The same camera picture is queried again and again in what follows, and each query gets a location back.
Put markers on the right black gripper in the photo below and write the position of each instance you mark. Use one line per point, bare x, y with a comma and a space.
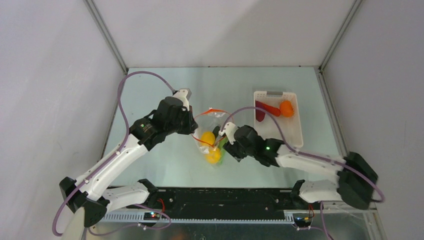
228, 148

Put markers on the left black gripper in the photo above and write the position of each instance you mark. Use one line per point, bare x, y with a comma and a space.
191, 124

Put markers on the light green pepper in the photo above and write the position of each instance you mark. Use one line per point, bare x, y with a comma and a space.
221, 144

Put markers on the dark green avocado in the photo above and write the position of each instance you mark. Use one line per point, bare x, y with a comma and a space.
216, 131

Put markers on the yellow lemon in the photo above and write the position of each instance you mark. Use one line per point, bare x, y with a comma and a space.
207, 139
213, 155

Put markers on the clear zip top bag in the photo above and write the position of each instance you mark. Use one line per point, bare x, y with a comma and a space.
207, 121

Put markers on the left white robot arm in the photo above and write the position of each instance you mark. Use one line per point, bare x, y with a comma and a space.
90, 191

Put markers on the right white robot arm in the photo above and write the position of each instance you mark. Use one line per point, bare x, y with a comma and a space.
349, 179

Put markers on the purple sweet potato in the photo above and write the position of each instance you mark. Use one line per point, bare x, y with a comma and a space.
259, 114

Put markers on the red chili pepper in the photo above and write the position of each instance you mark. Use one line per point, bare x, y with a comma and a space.
272, 110

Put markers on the white perforated plastic basket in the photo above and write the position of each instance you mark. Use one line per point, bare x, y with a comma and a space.
289, 125

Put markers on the orange fruit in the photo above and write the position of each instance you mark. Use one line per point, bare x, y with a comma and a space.
286, 109

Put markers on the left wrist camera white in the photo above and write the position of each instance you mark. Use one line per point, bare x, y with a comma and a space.
183, 94

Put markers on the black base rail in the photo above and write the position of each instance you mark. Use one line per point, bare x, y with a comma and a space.
224, 204

